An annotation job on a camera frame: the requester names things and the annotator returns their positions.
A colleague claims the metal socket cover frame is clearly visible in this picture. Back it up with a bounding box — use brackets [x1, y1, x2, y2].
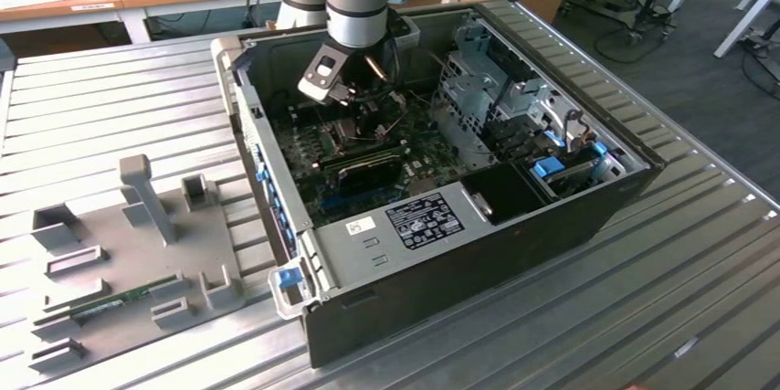
[364, 90, 409, 140]

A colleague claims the silver CPU with green edge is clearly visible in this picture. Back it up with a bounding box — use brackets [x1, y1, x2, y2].
[331, 116, 361, 141]

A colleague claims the CPU socket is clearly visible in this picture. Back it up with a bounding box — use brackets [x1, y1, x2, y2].
[320, 113, 395, 156]

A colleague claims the silver drive bay cage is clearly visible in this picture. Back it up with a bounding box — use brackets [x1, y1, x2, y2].
[432, 13, 629, 184]

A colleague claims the green RAM stick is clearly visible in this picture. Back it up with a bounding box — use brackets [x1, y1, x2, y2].
[69, 287, 153, 318]
[315, 146, 408, 171]

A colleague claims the green motherboard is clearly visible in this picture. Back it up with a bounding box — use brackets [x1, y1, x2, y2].
[267, 88, 483, 222]

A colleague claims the black graphics card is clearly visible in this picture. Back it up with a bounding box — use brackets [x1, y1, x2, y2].
[325, 154, 408, 203]

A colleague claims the hard disk in blue carrier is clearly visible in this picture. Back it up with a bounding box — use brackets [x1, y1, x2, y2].
[528, 156, 603, 202]

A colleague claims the gray power supply unit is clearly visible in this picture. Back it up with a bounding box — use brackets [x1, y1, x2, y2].
[303, 181, 492, 293]

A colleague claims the black and gray PC case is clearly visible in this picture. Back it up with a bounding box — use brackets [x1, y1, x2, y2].
[209, 0, 677, 369]

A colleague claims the gray parts rack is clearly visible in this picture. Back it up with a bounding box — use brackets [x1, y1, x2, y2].
[27, 154, 248, 375]

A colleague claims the white table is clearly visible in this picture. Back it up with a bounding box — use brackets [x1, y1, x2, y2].
[667, 0, 780, 60]

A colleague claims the small white table label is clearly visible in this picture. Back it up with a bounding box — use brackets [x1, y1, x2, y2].
[673, 337, 703, 360]

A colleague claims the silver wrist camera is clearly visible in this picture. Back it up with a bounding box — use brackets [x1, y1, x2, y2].
[296, 40, 356, 106]

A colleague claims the black disk wire bundle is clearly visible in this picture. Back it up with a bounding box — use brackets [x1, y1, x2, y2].
[560, 107, 597, 153]

